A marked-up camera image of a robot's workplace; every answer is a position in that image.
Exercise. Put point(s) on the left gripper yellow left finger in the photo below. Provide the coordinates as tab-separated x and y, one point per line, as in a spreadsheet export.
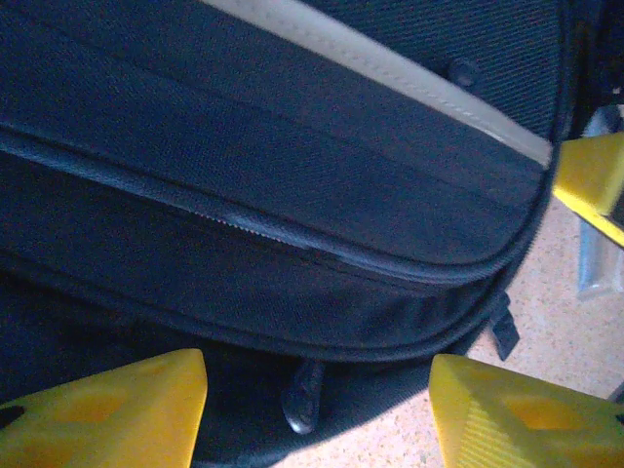
97	424

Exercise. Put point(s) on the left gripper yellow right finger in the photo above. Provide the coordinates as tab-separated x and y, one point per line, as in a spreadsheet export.
526	429

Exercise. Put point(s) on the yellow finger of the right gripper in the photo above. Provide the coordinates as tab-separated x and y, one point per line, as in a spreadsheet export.
592	170

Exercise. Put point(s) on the navy blue backpack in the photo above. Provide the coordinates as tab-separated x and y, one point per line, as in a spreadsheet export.
244	170

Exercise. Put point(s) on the clear plastic pencil case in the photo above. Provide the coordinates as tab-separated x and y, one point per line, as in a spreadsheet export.
592	265

